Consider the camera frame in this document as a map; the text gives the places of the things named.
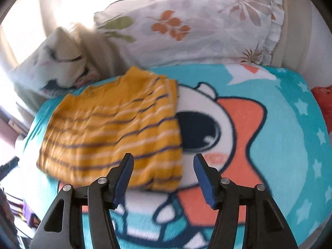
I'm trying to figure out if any yellow striped knit sweater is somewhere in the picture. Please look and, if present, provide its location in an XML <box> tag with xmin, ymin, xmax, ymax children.
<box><xmin>37</xmin><ymin>67</ymin><xmax>182</xmax><ymax>192</ymax></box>

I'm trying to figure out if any purple bag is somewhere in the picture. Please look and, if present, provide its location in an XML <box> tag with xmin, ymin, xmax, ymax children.
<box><xmin>22</xmin><ymin>200</ymin><xmax>40</xmax><ymax>228</ymax></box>

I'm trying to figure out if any white eyelash print pillow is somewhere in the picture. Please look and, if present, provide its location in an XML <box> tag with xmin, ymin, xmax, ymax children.
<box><xmin>9</xmin><ymin>27</ymin><xmax>100</xmax><ymax>98</ymax></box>

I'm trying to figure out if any red cloth at bedside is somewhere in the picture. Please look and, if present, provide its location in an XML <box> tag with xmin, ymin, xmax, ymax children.
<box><xmin>311</xmin><ymin>85</ymin><xmax>332</xmax><ymax>134</ymax></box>

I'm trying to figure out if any white floral ruffled pillow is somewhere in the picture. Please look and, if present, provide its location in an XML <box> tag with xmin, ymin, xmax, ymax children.
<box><xmin>94</xmin><ymin>0</ymin><xmax>284</xmax><ymax>69</ymax></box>

